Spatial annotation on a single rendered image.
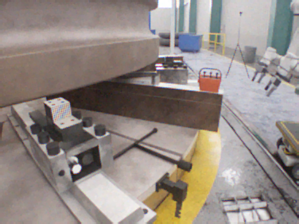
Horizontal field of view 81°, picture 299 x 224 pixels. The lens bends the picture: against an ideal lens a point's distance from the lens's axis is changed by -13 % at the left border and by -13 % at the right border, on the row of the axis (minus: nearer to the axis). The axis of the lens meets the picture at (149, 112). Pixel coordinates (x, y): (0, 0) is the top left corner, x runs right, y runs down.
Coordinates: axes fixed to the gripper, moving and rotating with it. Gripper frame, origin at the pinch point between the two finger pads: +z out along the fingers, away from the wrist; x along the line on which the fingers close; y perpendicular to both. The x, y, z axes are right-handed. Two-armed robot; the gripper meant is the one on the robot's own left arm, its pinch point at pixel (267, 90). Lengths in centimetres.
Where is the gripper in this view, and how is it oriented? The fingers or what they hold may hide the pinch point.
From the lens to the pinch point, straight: 174.4
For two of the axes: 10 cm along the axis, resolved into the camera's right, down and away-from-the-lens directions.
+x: -3.8, 4.6, -8.0
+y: -8.6, -4.9, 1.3
